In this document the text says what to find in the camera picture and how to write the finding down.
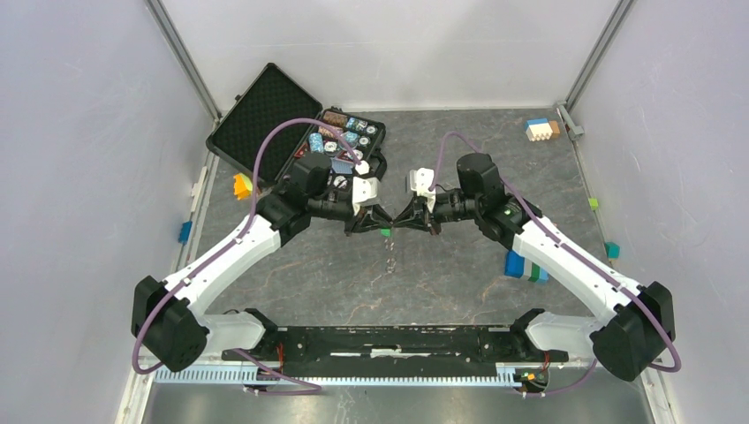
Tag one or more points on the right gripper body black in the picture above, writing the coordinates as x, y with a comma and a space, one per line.
455, 207

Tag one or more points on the small teal block right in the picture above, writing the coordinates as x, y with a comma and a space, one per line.
612, 250

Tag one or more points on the blue white orange brick stack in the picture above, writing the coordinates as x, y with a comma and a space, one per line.
542, 129

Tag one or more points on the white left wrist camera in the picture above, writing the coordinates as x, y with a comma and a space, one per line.
365, 192

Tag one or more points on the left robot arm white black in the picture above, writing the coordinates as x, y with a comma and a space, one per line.
169, 319

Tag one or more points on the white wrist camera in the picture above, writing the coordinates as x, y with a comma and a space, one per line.
421, 183
365, 192

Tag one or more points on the small blue block left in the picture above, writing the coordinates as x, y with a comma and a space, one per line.
184, 232

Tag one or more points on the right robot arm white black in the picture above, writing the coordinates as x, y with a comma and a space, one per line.
631, 326

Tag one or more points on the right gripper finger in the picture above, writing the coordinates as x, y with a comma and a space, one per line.
416, 210
415, 221

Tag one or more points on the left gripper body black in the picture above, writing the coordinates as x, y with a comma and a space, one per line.
331, 208

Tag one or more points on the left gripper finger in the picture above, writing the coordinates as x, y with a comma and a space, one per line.
377, 215
364, 224

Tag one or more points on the white toothed cable duct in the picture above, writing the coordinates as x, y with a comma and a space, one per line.
247, 374

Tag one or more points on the orange yellow green brick stack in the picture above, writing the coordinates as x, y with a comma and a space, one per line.
243, 187

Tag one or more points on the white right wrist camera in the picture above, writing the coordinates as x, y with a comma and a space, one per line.
421, 183

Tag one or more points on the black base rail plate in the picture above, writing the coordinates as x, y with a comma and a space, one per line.
397, 351

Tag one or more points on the blue white green brick stack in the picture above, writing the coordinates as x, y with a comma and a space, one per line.
521, 268

